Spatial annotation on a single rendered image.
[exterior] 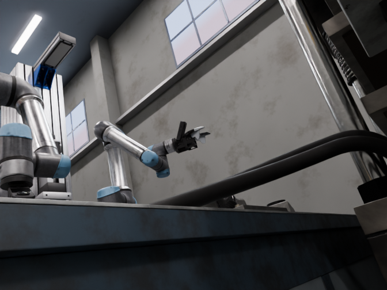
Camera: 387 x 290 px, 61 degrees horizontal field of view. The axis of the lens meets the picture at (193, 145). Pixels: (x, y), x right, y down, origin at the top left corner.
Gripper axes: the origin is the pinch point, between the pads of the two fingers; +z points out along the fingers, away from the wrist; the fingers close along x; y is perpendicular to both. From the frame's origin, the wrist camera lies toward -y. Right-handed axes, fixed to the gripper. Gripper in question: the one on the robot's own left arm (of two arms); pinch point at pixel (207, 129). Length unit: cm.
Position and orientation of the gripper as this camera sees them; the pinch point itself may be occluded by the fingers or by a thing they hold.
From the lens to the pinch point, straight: 176.5
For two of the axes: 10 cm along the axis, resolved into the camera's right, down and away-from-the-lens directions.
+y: 2.7, 9.3, -2.6
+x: -2.6, -1.9, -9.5
